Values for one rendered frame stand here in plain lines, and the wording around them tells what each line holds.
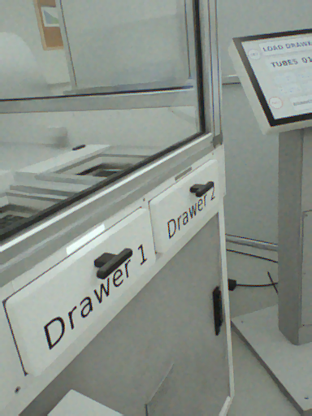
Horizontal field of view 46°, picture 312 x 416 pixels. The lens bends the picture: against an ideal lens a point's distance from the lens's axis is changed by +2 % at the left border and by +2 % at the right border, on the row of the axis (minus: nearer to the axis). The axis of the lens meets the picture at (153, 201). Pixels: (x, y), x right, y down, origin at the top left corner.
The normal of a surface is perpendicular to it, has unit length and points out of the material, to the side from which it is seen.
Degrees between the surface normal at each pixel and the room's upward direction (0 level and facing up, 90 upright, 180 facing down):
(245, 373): 0
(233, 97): 90
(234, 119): 90
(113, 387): 90
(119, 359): 90
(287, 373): 5
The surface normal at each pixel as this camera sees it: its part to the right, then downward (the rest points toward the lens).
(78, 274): 0.85, 0.10
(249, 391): -0.11, -0.93
